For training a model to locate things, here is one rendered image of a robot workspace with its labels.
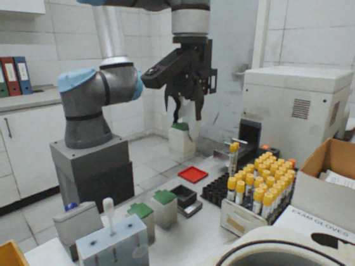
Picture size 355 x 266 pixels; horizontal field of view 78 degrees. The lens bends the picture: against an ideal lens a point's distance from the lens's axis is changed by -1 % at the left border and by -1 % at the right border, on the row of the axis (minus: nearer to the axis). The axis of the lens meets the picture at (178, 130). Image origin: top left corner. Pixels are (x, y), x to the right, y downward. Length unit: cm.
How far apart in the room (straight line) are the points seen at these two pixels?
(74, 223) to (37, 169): 171
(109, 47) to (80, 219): 52
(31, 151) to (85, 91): 144
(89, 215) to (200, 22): 42
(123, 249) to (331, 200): 37
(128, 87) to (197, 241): 51
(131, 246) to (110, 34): 62
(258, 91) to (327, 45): 133
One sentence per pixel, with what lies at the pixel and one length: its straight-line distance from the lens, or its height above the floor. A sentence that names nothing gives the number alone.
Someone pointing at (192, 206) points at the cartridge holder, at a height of 89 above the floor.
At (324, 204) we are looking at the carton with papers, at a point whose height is 97.
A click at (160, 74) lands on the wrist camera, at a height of 120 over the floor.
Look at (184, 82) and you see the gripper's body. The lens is 46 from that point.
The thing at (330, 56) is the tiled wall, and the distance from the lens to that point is 208.
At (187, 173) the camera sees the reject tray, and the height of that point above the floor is 88.
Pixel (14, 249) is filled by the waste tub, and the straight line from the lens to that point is 44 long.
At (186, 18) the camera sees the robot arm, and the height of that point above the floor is 129.
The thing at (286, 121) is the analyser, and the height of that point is 103.
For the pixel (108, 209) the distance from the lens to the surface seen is 35.
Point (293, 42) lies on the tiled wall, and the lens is 215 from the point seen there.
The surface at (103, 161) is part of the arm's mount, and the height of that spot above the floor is 91.
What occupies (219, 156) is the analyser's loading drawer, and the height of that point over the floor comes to 92.
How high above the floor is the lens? 124
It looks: 20 degrees down
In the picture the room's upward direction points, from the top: straight up
